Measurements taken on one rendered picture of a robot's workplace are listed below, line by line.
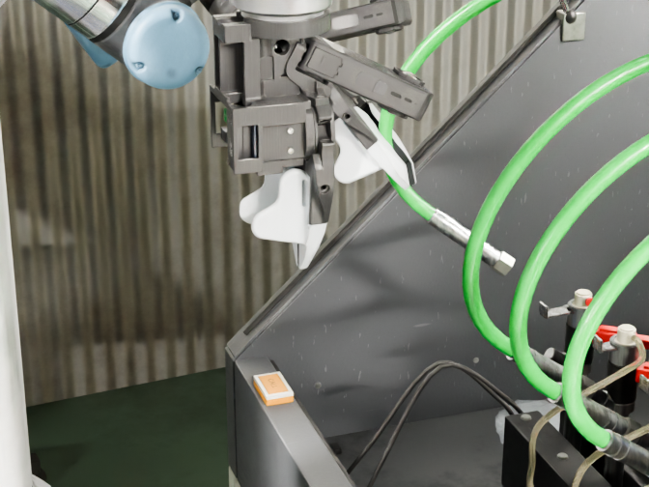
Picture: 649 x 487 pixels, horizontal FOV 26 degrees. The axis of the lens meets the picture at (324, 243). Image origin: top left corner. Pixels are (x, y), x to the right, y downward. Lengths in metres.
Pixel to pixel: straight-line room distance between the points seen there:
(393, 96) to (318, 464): 0.44
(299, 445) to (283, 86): 0.47
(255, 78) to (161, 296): 2.44
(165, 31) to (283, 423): 0.45
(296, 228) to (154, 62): 0.22
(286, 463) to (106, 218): 1.99
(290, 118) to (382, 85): 0.08
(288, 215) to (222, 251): 2.39
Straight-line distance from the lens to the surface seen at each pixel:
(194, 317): 3.54
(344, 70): 1.09
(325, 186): 1.08
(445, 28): 1.32
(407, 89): 1.10
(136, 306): 3.48
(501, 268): 1.40
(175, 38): 1.23
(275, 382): 1.51
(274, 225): 1.11
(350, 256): 1.58
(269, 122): 1.06
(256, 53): 1.06
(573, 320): 1.34
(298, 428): 1.45
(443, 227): 1.38
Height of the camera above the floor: 1.68
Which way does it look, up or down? 23 degrees down
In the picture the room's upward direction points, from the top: straight up
